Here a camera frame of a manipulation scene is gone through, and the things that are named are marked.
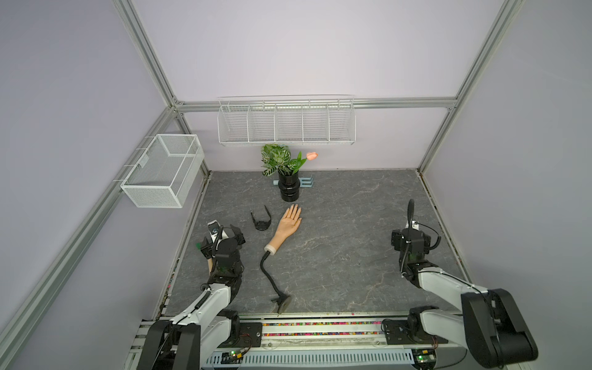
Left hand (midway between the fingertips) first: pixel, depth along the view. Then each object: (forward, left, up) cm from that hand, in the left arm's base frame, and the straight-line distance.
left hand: (221, 231), depth 84 cm
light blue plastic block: (+34, -33, -13) cm, 49 cm away
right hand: (-3, -73, -5) cm, 73 cm away
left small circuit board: (-37, -5, -15) cm, 40 cm away
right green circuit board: (-42, -66, -15) cm, 79 cm away
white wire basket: (+17, +19, +14) cm, 29 cm away
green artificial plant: (+22, -22, +15) cm, 34 cm away
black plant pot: (+23, -26, -3) cm, 34 cm away
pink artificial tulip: (+23, -35, +14) cm, 44 cm away
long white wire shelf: (+42, -26, +18) cm, 53 cm away
